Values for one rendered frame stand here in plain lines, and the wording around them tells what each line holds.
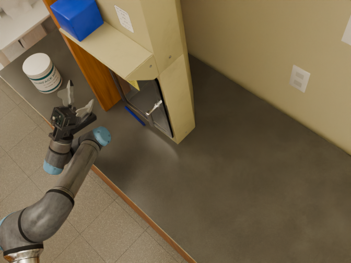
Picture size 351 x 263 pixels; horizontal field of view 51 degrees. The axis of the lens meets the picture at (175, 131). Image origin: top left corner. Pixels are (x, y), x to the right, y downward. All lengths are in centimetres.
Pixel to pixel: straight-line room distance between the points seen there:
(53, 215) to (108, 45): 53
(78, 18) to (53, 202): 55
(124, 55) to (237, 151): 66
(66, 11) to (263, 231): 99
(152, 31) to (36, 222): 64
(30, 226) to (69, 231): 141
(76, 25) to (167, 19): 27
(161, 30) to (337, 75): 62
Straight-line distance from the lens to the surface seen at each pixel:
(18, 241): 123
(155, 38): 105
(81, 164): 129
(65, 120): 131
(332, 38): 125
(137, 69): 106
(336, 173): 153
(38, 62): 181
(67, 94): 136
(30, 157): 293
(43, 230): 117
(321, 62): 134
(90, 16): 116
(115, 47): 113
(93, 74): 152
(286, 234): 141
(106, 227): 250
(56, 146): 138
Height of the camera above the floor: 230
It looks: 60 degrees down
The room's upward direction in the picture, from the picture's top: 15 degrees counter-clockwise
